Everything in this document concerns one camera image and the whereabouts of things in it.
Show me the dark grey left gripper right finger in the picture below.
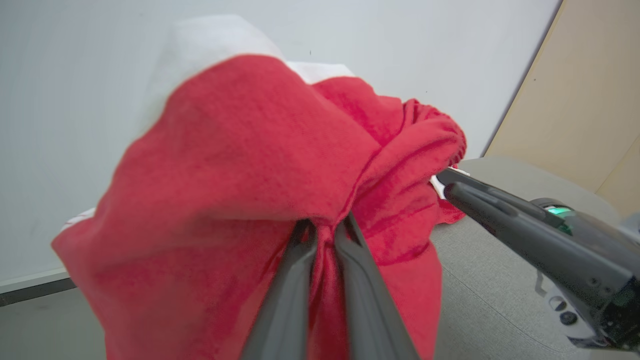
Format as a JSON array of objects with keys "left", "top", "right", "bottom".
[{"left": 333, "top": 212, "right": 422, "bottom": 360}]

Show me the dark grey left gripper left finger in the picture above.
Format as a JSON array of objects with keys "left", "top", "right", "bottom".
[{"left": 240, "top": 219, "right": 319, "bottom": 360}]

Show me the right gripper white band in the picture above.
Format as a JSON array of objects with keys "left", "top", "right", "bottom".
[{"left": 436, "top": 168, "right": 640, "bottom": 352}]

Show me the red garment with white stripes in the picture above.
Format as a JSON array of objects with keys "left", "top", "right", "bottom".
[{"left": 51, "top": 14, "right": 468, "bottom": 360}]

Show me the grey fabric sofa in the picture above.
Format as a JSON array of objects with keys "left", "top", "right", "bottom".
[{"left": 429, "top": 156, "right": 640, "bottom": 360}]

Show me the beige partition panel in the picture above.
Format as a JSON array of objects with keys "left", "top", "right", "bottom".
[{"left": 482, "top": 0, "right": 640, "bottom": 217}]

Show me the white and black skirting board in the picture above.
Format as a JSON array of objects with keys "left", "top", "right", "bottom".
[{"left": 0, "top": 267, "right": 77, "bottom": 307}]

